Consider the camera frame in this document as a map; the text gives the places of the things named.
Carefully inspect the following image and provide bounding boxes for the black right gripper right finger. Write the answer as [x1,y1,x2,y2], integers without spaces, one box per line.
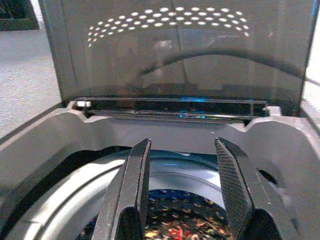
[214,136,300,240]

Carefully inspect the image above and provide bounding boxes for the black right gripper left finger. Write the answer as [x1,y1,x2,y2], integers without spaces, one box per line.
[93,137,152,240]

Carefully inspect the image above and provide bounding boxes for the dark patterned clothes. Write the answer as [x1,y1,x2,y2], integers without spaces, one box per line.
[82,188,236,240]

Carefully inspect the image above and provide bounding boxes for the grey top-load washing machine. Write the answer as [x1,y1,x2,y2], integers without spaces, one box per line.
[0,98,320,240]

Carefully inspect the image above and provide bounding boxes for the steel washer drum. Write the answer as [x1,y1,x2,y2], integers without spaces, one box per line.
[14,149,278,240]

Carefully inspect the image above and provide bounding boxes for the smoked transparent washer lid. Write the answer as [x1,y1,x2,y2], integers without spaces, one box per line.
[38,0,315,118]

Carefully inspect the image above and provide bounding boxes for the dark cabinet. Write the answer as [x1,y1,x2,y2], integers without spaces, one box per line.
[0,0,41,32]

